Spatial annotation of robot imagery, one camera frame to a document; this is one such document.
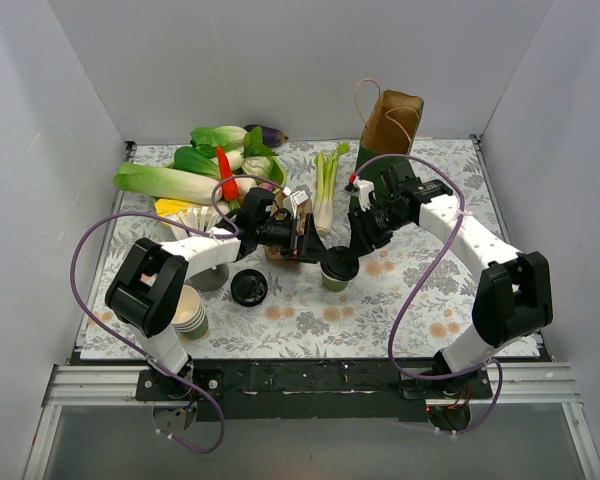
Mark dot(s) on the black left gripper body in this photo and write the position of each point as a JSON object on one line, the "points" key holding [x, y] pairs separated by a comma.
{"points": [[296, 243]]}

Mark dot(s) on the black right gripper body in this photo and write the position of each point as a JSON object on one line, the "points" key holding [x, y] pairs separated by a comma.
{"points": [[362, 223]]}

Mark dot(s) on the black coffee cup lid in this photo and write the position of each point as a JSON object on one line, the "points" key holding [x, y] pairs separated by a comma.
{"points": [[339, 265]]}

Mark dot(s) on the single green paper cup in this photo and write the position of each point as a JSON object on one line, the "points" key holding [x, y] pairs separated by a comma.
{"points": [[335, 283]]}

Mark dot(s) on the stack of green paper cups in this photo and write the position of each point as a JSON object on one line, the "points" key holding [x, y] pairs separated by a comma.
{"points": [[190, 319]]}

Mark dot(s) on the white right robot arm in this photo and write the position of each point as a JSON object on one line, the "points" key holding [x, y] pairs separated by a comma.
{"points": [[513, 297]]}

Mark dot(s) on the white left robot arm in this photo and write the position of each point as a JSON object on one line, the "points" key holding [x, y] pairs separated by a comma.
{"points": [[146, 290]]}

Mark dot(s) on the purple onion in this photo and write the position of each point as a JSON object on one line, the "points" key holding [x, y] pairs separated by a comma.
{"points": [[267, 187]]}

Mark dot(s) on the red carrot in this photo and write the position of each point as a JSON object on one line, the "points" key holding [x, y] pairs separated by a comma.
{"points": [[229, 187]]}

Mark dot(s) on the green vegetable tray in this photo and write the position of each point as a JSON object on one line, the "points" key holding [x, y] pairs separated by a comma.
{"points": [[236, 160]]}

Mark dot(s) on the pale green cabbage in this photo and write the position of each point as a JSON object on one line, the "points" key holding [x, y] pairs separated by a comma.
{"points": [[260, 166]]}

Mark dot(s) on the green paper bag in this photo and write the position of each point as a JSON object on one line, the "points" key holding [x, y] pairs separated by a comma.
{"points": [[390, 128]]}

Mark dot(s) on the floral table mat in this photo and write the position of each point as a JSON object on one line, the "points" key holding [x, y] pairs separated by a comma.
{"points": [[298, 317]]}

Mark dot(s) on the grey straw holder cup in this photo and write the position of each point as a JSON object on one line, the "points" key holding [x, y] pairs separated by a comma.
{"points": [[210, 279]]}

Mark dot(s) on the celery stalk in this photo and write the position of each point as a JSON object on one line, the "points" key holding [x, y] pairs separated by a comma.
{"points": [[327, 165]]}

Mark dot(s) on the green bok choy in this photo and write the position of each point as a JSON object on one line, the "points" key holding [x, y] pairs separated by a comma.
{"points": [[189, 159]]}

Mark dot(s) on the purple eggplant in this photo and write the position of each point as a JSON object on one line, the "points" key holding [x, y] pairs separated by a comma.
{"points": [[271, 137]]}

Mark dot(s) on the yellow corn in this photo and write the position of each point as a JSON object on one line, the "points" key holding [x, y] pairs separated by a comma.
{"points": [[175, 210]]}

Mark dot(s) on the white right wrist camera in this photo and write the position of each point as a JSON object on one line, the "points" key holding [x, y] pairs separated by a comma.
{"points": [[360, 191]]}

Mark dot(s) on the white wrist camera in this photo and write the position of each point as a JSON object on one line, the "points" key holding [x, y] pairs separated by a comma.
{"points": [[360, 191], [294, 201]]}

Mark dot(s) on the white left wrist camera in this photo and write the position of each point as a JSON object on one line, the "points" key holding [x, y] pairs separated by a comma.
{"points": [[294, 201]]}

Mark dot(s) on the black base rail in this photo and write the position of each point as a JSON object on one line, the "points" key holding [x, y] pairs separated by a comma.
{"points": [[331, 389]]}

